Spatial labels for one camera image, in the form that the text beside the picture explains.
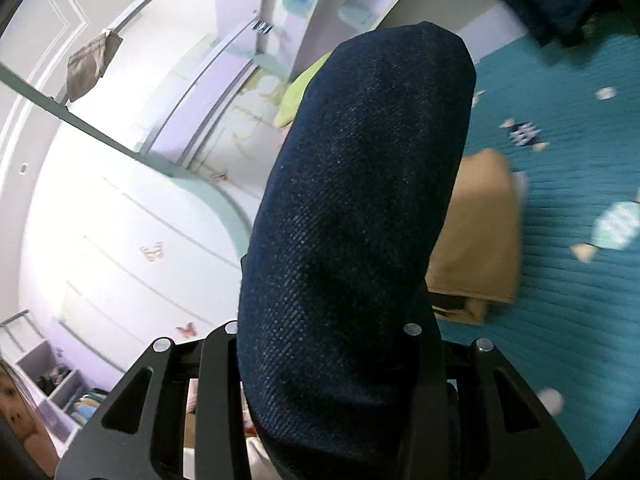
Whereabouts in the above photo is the tan beige jacket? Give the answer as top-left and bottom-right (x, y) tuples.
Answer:
(425, 148), (522, 325)

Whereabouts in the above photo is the dark navy denim garment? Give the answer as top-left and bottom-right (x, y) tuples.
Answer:
(238, 22), (476, 479)

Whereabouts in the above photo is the lavender storage shelf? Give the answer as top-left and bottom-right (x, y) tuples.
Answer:
(1, 310), (112, 451)

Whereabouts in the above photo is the person's face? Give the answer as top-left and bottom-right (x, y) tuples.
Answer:
(1, 359), (60, 478)

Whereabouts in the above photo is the white wardrobe with butterflies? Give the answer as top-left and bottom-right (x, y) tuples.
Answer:
(20, 127), (241, 370)

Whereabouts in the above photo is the teal patterned bed sheet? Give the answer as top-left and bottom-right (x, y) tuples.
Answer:
(440, 18), (639, 474)

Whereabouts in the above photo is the green quilt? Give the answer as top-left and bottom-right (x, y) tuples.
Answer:
(273, 52), (331, 129)

